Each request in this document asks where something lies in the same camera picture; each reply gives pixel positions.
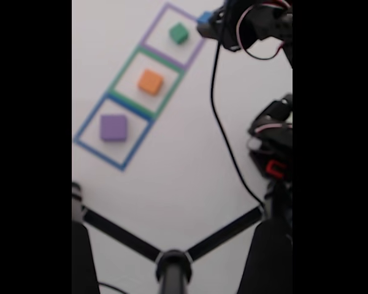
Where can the small blue cube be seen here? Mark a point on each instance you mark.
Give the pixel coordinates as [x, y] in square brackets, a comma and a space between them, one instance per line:
[204, 17]

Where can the green block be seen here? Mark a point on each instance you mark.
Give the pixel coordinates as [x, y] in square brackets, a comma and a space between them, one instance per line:
[178, 33]

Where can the orange block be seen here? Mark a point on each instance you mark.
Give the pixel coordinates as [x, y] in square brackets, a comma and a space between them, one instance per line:
[150, 82]

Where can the large purple block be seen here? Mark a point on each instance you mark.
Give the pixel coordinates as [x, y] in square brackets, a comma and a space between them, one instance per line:
[113, 128]

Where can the black tripod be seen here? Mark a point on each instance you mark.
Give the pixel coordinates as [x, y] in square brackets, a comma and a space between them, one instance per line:
[173, 272]

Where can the purple tape square frame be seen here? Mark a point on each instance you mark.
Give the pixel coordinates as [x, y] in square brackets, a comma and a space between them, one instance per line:
[150, 33]

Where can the green tape square frame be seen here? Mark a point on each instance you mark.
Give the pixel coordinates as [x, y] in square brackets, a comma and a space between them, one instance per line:
[125, 71]

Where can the blue tape square frame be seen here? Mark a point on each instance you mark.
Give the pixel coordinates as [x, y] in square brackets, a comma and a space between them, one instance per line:
[92, 118]

